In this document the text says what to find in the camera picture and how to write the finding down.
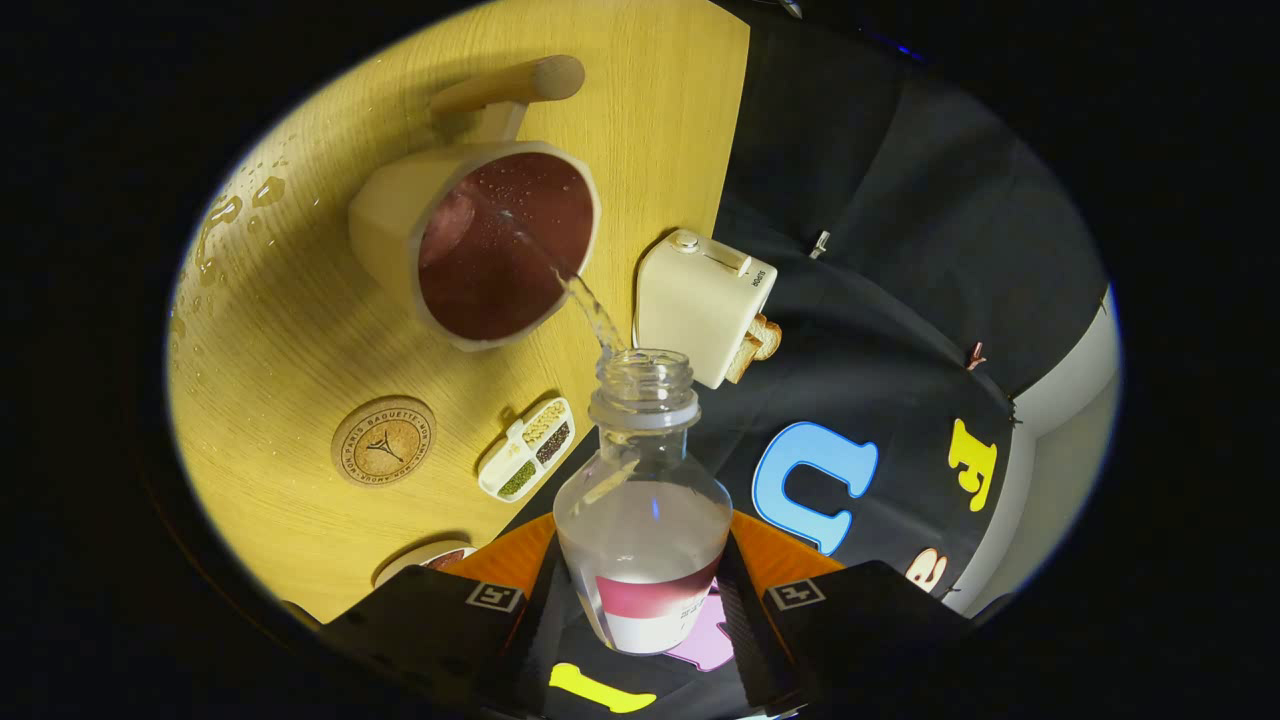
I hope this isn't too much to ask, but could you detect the clear plastic juice bottle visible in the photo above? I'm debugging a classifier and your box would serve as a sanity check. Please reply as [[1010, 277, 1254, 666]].
[[553, 349, 734, 656]]

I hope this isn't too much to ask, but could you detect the beige cup with wooden handle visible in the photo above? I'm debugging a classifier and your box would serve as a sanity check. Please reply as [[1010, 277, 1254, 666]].
[[348, 55, 602, 353]]

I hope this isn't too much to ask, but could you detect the white toaster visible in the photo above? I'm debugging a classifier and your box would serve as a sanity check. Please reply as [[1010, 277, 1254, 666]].
[[633, 229, 779, 390]]

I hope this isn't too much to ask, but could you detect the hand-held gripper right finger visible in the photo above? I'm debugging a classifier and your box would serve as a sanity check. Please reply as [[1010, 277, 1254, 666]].
[[715, 510, 976, 716]]

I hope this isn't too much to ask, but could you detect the white round plate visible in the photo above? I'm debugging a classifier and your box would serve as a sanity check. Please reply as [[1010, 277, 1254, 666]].
[[372, 540, 477, 589]]

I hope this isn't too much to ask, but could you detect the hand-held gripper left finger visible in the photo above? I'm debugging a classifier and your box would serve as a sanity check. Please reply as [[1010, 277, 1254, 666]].
[[320, 512, 566, 716]]

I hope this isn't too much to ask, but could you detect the wooden table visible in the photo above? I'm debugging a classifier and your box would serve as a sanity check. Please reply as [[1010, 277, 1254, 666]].
[[165, 0, 751, 626]]

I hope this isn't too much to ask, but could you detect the black backdrop cloth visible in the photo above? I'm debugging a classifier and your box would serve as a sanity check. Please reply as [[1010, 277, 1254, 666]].
[[500, 0, 1111, 720]]

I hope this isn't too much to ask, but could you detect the toast slice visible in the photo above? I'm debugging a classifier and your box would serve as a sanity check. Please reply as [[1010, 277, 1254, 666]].
[[725, 335, 766, 385], [740, 313, 783, 363]]

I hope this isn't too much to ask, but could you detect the white divided snack tray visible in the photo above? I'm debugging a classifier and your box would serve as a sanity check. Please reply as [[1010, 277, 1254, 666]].
[[477, 397, 576, 503]]

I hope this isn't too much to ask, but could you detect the round cork coaster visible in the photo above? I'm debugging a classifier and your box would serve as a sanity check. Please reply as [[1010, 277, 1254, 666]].
[[331, 396, 437, 488]]

